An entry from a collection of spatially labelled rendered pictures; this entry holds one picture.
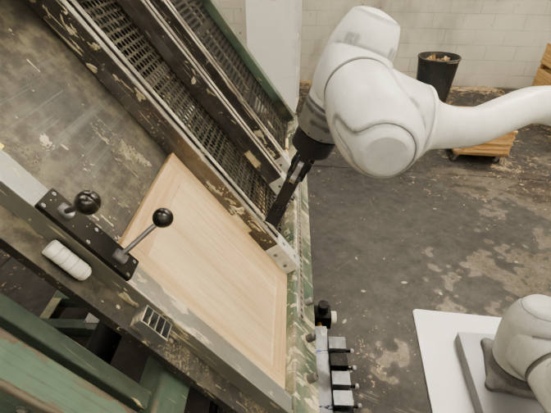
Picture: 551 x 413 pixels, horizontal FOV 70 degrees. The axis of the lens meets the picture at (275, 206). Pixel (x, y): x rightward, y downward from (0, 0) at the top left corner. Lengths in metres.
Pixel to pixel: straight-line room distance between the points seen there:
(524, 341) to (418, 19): 5.50
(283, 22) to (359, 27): 4.26
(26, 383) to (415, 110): 0.57
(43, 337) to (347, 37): 0.66
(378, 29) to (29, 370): 0.64
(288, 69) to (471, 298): 3.32
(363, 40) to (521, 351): 0.90
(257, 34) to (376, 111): 4.49
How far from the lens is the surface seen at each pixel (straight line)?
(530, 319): 1.21
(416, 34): 6.38
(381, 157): 0.48
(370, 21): 0.62
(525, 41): 6.82
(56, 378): 0.64
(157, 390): 0.86
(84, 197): 0.63
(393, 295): 2.63
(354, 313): 2.48
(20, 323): 0.76
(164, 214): 0.73
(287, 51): 4.92
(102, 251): 0.75
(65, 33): 1.14
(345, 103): 0.50
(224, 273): 1.06
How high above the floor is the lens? 1.85
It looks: 34 degrees down
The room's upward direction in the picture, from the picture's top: straight up
